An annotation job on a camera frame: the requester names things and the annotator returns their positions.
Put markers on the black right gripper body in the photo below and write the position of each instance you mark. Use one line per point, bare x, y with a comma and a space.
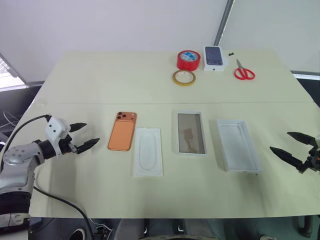
313, 160

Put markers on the white paper insert tray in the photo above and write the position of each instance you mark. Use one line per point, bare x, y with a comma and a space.
148, 152

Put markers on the grey diagonal wall rail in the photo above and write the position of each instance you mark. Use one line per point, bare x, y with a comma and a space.
223, 22

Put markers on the white box dark phone print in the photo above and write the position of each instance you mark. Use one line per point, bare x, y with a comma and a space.
213, 56

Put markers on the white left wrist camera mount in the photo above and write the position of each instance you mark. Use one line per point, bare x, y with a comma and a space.
53, 128

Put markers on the red tape roll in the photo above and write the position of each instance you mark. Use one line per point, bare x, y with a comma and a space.
181, 63

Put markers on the dark desk with white edge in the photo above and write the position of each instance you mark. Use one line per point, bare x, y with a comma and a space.
310, 87

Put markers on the black side furniture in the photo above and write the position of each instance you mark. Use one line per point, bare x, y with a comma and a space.
15, 100

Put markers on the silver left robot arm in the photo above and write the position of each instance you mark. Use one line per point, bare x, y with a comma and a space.
17, 160

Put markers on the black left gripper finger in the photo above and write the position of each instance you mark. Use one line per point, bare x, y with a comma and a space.
87, 145
76, 126

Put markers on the yellow tape roll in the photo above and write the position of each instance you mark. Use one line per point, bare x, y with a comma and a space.
184, 85

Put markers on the orange smartphone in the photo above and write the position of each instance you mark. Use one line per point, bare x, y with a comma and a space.
121, 135

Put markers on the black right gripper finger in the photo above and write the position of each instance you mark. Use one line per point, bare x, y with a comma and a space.
287, 157
302, 138

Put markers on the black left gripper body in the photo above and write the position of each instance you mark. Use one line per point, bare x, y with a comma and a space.
67, 147

